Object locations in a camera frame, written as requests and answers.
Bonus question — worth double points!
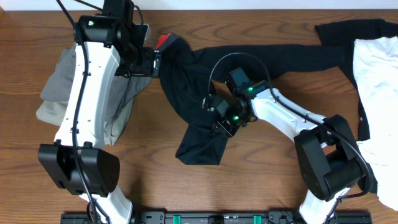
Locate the black leggings with red waistband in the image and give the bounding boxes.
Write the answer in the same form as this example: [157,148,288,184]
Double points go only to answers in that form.
[156,33,345,165]

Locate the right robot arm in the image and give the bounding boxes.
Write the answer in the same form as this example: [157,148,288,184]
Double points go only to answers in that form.
[202,68,373,223]

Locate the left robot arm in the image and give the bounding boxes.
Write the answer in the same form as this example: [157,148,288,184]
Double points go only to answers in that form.
[38,0,161,223]

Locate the grey folded shorts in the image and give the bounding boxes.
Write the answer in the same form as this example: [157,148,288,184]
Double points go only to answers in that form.
[40,44,152,122]

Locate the beige folded shorts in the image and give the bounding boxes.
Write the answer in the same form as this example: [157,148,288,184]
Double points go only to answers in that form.
[36,99,134,146]

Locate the black shirt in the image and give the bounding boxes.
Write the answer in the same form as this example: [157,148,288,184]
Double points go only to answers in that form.
[314,18,398,194]

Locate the white shirt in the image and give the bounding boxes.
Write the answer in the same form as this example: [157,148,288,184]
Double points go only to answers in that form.
[353,37,397,210]

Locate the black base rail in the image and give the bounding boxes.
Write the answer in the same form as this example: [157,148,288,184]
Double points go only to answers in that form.
[60,210,373,224]

